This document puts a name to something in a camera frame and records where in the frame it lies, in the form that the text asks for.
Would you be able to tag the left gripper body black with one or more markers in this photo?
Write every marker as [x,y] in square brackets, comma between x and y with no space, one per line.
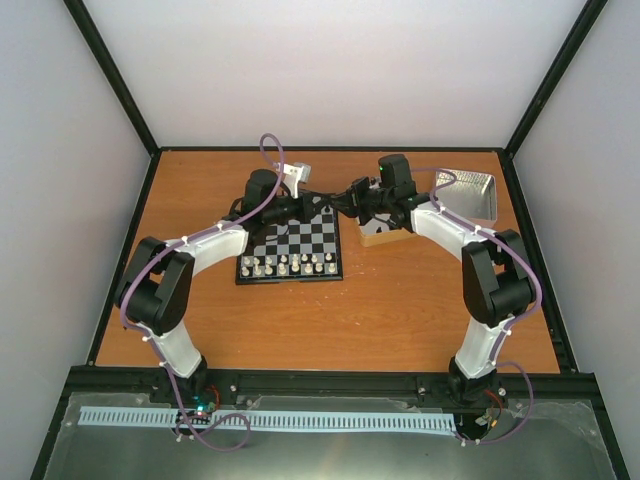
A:
[273,214]

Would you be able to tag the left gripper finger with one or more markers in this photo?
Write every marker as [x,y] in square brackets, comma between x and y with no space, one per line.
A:
[322,212]
[321,198]

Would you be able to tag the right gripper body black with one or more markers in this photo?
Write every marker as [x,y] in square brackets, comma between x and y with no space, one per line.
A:
[370,202]

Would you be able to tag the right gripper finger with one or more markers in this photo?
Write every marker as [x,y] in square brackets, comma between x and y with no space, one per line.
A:
[346,208]
[342,192]

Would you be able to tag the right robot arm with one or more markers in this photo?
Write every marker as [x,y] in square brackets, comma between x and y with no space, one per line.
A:
[499,287]

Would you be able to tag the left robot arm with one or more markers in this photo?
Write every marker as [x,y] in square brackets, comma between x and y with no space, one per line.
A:
[153,294]

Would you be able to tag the black silver chess board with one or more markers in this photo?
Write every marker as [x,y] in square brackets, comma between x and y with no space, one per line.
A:
[311,241]

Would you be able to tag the white chess piece a1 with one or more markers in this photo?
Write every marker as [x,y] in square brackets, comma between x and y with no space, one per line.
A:
[245,269]

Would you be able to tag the yellow metal tin box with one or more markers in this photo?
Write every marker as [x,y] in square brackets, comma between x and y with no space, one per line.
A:
[378,231]

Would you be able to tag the white king piece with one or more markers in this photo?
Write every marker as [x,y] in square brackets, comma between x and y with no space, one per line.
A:
[294,264]

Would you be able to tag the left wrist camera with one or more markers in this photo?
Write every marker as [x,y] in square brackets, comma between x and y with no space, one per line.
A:
[294,176]

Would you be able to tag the metal base plate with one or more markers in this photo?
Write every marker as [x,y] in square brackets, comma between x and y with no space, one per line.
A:
[540,440]

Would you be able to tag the light blue cable duct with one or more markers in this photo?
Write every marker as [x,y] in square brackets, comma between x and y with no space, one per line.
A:
[281,421]

